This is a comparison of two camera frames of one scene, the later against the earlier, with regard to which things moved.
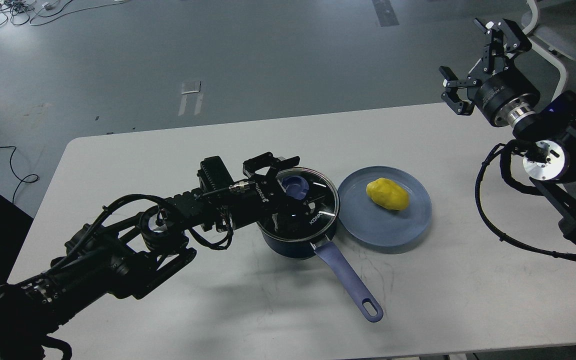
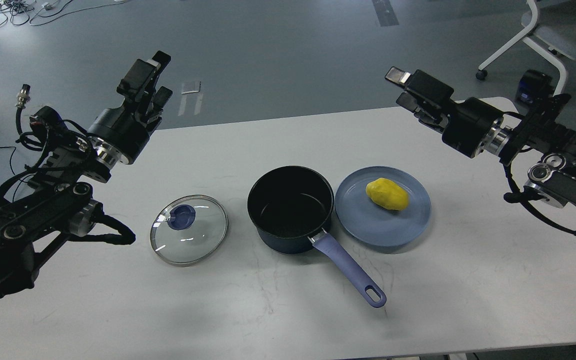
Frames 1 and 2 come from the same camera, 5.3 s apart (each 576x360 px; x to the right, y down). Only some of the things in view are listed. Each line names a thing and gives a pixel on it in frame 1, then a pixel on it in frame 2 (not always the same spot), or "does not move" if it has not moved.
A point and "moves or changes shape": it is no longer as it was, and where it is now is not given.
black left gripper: x=265 y=197 -> x=118 y=132
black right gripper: x=506 y=37 -> x=472 y=125
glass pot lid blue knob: x=296 y=186 moves or changes shape
